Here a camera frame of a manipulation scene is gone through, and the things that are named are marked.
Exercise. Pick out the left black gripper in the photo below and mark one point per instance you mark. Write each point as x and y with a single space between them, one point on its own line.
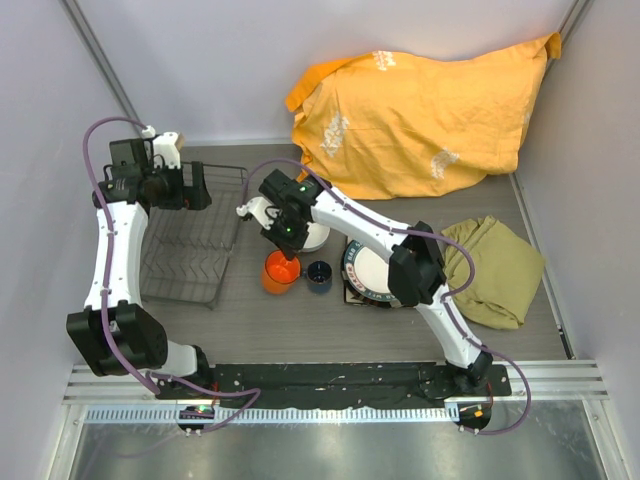
193 197

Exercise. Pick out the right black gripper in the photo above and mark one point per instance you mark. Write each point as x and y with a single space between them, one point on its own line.
290 248

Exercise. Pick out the orange cup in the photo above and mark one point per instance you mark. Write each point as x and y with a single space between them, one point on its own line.
279 274

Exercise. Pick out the white ribbed bowl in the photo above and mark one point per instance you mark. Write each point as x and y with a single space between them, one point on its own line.
317 237

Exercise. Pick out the blue cup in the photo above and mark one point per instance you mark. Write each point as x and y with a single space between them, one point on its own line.
318 276

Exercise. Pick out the square floral plate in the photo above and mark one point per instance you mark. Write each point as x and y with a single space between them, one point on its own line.
350 297

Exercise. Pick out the black rimmed round plate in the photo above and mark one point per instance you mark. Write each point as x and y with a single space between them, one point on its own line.
350 290

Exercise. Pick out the white round plate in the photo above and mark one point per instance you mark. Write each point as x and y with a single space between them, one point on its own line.
367 267

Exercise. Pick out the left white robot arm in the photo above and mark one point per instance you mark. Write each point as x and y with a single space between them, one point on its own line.
115 335

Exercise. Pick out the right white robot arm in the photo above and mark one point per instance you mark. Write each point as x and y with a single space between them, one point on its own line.
416 276

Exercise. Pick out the orange pillowcase cloth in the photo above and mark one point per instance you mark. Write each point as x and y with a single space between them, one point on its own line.
387 124

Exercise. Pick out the olive green cloth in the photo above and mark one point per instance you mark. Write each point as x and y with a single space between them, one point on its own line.
508 271

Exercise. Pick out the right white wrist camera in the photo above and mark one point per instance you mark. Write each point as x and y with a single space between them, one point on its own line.
259 209

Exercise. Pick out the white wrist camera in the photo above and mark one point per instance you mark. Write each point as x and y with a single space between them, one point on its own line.
259 209
165 147

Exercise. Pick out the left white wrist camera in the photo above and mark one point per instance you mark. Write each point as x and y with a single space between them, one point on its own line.
165 147

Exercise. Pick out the black wire dish rack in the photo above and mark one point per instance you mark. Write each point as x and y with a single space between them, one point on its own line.
185 253

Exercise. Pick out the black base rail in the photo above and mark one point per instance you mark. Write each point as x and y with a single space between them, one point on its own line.
339 386

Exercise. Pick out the white cable duct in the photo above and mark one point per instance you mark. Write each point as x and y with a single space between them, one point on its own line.
184 414

